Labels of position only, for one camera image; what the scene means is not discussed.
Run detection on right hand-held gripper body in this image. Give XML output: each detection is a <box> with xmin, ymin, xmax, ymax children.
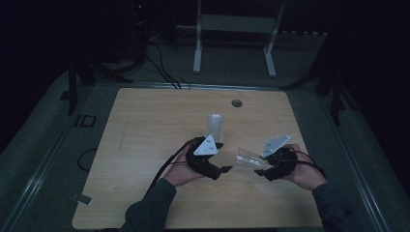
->
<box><xmin>259</xmin><ymin>134</ymin><xmax>299</xmax><ymax>182</ymax></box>

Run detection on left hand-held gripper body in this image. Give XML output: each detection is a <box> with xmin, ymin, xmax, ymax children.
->
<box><xmin>185</xmin><ymin>133</ymin><xmax>224</xmax><ymax>181</ymax></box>

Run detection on single clear plastic cup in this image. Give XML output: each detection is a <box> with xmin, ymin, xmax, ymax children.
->
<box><xmin>234</xmin><ymin>147</ymin><xmax>273</xmax><ymax>171</ymax></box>

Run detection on stack of clear plastic cups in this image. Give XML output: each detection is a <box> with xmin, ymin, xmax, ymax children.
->
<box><xmin>206</xmin><ymin>112</ymin><xmax>225</xmax><ymax>144</ymax></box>

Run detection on person's left hand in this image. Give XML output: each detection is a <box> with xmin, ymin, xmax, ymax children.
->
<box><xmin>163</xmin><ymin>144</ymin><xmax>205</xmax><ymax>188</ymax></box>

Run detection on person's right hand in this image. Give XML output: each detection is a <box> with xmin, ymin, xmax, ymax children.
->
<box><xmin>281</xmin><ymin>143</ymin><xmax>328</xmax><ymax>192</ymax></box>

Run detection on black metal stand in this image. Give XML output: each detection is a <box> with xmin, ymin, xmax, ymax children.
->
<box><xmin>59</xmin><ymin>54</ymin><xmax>133</xmax><ymax>116</ymax></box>
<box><xmin>279</xmin><ymin>64</ymin><xmax>359</xmax><ymax>127</ymax></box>

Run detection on white metal stand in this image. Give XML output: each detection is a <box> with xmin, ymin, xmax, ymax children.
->
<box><xmin>191</xmin><ymin>0</ymin><xmax>286</xmax><ymax>79</ymax></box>

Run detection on grey tape piece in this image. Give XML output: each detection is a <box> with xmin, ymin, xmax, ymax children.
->
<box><xmin>71</xmin><ymin>192</ymin><xmax>94</xmax><ymax>206</ymax></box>

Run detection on white power strip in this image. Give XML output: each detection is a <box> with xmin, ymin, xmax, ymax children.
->
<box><xmin>280</xmin><ymin>30</ymin><xmax>329</xmax><ymax>38</ymax></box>

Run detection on dark computer tower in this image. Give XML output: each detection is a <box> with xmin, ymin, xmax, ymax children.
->
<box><xmin>127</xmin><ymin>0</ymin><xmax>150</xmax><ymax>62</ymax></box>

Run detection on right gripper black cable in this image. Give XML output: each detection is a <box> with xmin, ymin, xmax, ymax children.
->
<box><xmin>283</xmin><ymin>149</ymin><xmax>327</xmax><ymax>179</ymax></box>

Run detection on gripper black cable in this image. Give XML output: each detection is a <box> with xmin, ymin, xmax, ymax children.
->
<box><xmin>144</xmin><ymin>136</ymin><xmax>206</xmax><ymax>198</ymax></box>
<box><xmin>283</xmin><ymin>149</ymin><xmax>327</xmax><ymax>179</ymax></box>

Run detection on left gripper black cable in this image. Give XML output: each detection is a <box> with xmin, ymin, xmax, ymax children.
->
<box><xmin>144</xmin><ymin>136</ymin><xmax>206</xmax><ymax>198</ymax></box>

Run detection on black floor cables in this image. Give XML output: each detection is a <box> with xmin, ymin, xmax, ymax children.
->
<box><xmin>141</xmin><ymin>42</ymin><xmax>191</xmax><ymax>90</ymax></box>

